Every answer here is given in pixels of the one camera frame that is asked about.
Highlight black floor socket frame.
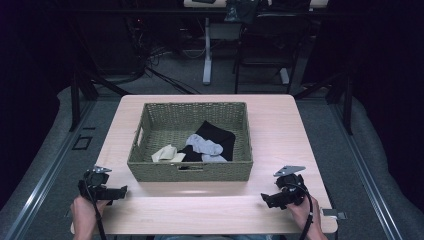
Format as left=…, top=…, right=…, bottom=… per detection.
left=71, top=134, right=94, bottom=151

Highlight white desk leg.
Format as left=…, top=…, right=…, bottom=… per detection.
left=279, top=67, right=291, bottom=85
left=202, top=17, right=213, bottom=86

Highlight large black sock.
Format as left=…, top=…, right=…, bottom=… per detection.
left=194, top=120, right=237, bottom=162

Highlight green woven basket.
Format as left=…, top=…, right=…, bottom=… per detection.
left=126, top=101, right=254, bottom=183

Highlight small black sock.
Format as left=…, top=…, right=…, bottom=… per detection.
left=177, top=145, right=204, bottom=163

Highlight person's right hand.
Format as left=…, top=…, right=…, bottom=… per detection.
left=286, top=195, right=323, bottom=234

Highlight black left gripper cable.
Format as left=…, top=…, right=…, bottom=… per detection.
left=83, top=178, right=108, bottom=240

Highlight black metal stand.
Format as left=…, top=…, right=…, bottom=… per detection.
left=68, top=74, right=82, bottom=133

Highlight dark bag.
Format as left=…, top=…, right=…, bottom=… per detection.
left=223, top=0, right=260, bottom=25

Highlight beige sock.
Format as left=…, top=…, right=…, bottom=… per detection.
left=151, top=144, right=187, bottom=164

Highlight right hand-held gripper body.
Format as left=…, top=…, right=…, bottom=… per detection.
left=273, top=165, right=309, bottom=205

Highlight person's left hand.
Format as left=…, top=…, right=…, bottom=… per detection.
left=70, top=195, right=111, bottom=234

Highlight black chair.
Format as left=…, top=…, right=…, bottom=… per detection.
left=232, top=12, right=312, bottom=95

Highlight grey sock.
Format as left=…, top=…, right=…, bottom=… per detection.
left=185, top=133, right=224, bottom=157
left=201, top=153, right=229, bottom=164

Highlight aluminium floor rail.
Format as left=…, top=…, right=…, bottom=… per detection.
left=2, top=99, right=98, bottom=240
left=329, top=99, right=405, bottom=240

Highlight black floor cables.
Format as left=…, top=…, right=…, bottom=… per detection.
left=143, top=46, right=203, bottom=96

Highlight white desk top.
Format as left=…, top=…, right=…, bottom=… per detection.
left=182, top=0, right=330, bottom=10

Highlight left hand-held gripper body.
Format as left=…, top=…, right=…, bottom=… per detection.
left=78, top=165, right=113, bottom=205

